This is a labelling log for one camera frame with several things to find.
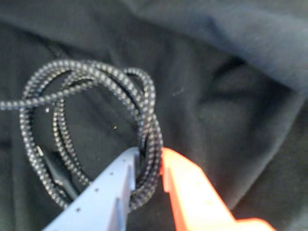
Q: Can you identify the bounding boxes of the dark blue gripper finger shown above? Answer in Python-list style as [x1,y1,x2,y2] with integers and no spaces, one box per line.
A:
[43,147,141,231]

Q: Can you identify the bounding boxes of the black fabric bag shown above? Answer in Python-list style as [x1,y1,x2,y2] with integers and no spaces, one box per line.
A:
[0,0,308,231]

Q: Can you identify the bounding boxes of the black braided cable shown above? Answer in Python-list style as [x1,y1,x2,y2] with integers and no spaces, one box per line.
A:
[0,59,165,212]

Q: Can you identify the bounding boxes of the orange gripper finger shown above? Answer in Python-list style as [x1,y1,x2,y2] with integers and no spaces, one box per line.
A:
[161,147,275,231]

